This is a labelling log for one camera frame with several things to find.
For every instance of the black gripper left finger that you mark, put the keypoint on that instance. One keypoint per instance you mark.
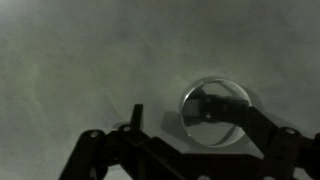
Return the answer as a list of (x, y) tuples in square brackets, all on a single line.
[(110, 156)]

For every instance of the clear glass bowl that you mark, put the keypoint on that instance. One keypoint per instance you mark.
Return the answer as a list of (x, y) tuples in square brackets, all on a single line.
[(213, 135)]

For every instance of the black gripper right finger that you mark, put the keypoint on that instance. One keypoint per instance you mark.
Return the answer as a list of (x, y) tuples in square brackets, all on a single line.
[(260, 133)]

